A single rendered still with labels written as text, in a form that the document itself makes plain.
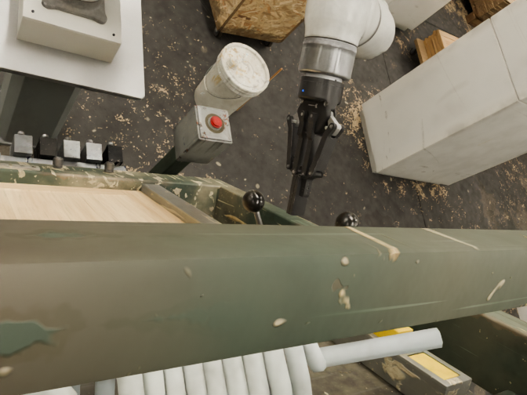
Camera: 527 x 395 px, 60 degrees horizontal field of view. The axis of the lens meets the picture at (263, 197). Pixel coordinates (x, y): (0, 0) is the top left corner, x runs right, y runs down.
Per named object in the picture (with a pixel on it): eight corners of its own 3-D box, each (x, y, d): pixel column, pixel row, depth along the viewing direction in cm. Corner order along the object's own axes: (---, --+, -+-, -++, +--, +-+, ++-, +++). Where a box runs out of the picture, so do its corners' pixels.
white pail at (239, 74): (234, 86, 284) (279, 41, 248) (239, 129, 274) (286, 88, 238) (187, 74, 266) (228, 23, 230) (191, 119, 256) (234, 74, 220)
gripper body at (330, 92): (356, 84, 76) (344, 139, 78) (323, 81, 83) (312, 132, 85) (323, 74, 72) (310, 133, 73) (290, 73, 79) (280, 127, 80)
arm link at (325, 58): (332, 50, 83) (325, 84, 84) (292, 38, 77) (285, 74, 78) (368, 50, 75) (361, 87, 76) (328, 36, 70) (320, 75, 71)
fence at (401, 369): (157, 198, 128) (158, 184, 127) (463, 410, 52) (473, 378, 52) (139, 197, 125) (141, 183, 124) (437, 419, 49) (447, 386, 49)
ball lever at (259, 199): (271, 249, 83) (253, 183, 77) (284, 256, 80) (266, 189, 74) (254, 259, 81) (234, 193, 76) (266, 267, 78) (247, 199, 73)
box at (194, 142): (202, 134, 161) (228, 109, 148) (206, 165, 158) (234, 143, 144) (171, 129, 154) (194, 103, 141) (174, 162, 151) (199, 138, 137)
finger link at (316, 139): (325, 115, 79) (332, 116, 78) (314, 179, 81) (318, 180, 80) (309, 111, 77) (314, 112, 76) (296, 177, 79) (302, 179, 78)
